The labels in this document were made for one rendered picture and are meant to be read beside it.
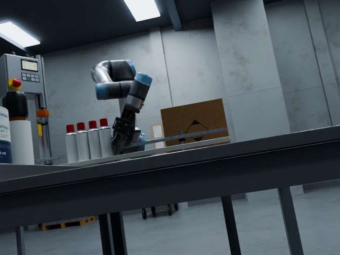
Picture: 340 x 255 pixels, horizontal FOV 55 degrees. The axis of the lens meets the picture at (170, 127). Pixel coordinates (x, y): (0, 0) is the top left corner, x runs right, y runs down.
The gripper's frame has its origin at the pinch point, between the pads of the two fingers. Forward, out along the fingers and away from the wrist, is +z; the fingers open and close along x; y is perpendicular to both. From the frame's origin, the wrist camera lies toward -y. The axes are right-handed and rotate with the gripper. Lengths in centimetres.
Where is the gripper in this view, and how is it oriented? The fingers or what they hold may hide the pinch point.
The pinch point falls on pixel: (116, 151)
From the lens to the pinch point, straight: 143.0
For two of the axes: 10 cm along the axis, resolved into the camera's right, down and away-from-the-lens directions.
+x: 9.3, 3.4, -1.6
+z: -3.6, 9.3, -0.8
